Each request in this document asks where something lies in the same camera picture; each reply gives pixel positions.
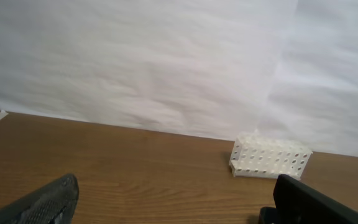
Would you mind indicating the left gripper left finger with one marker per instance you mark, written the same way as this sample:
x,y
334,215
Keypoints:
x,y
48,202

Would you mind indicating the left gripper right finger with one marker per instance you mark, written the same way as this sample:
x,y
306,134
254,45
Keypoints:
x,y
309,205

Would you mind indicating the white test tube rack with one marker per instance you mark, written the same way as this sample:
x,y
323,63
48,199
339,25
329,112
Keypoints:
x,y
269,158

